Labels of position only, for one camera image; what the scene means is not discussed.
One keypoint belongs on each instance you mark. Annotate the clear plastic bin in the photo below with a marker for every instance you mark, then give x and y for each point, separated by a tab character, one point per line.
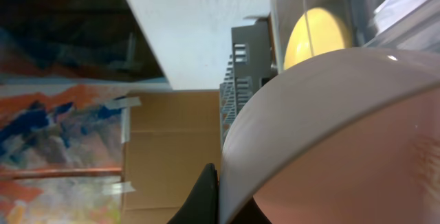
418	31

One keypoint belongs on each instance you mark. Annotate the white bowl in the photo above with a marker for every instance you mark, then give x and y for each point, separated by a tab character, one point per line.
350	136

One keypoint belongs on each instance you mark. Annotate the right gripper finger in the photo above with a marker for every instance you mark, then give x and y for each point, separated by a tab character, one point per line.
201	205

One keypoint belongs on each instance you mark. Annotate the cardboard box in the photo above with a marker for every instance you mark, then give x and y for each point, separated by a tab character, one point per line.
173	136

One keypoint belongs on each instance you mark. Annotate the yellow plate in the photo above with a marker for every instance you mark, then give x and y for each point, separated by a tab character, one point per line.
316	32

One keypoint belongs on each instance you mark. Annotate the colourful painted cloth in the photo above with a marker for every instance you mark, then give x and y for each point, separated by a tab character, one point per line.
61	155

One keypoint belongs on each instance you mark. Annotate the grey dishwasher rack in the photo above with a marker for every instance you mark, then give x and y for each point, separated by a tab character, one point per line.
250	66

